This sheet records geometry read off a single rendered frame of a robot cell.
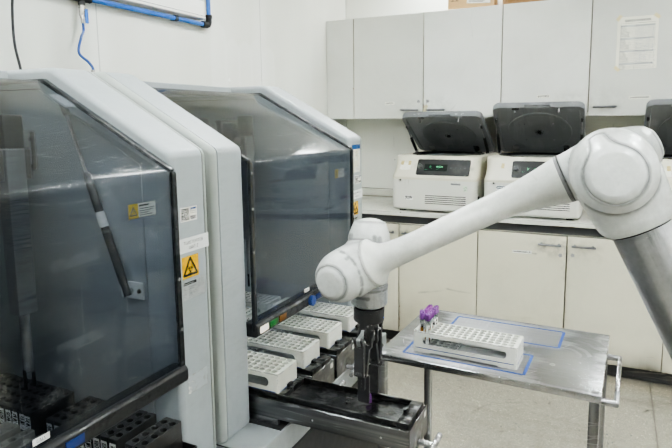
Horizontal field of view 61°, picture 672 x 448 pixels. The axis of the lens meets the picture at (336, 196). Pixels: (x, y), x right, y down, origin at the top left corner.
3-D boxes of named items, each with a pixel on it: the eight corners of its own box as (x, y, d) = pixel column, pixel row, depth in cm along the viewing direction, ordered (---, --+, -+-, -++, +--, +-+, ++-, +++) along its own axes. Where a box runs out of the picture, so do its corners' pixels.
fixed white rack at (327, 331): (246, 337, 185) (245, 319, 184) (263, 327, 194) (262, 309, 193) (328, 353, 172) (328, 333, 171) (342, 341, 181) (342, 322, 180)
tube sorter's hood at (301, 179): (106, 310, 164) (91, 85, 155) (232, 262, 218) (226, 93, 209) (257, 338, 142) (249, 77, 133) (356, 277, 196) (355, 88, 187)
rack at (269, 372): (185, 376, 157) (184, 355, 156) (208, 362, 166) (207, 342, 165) (278, 398, 144) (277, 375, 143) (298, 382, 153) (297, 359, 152)
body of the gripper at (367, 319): (361, 297, 144) (361, 333, 145) (347, 308, 136) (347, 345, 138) (389, 302, 141) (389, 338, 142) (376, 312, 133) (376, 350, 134)
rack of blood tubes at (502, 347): (412, 350, 168) (412, 330, 168) (424, 339, 177) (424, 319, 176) (516, 370, 155) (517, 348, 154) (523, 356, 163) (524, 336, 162)
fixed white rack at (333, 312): (271, 322, 198) (271, 305, 197) (286, 313, 207) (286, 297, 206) (349, 335, 185) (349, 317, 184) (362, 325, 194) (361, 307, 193)
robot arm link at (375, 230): (356, 273, 145) (335, 288, 133) (356, 213, 142) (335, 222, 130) (397, 278, 140) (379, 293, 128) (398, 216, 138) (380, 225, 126)
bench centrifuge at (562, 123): (482, 216, 350) (484, 102, 341) (499, 202, 406) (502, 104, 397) (581, 222, 327) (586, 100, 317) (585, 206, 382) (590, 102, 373)
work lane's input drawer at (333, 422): (171, 400, 158) (170, 369, 156) (204, 379, 170) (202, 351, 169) (428, 467, 126) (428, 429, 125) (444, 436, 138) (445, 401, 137)
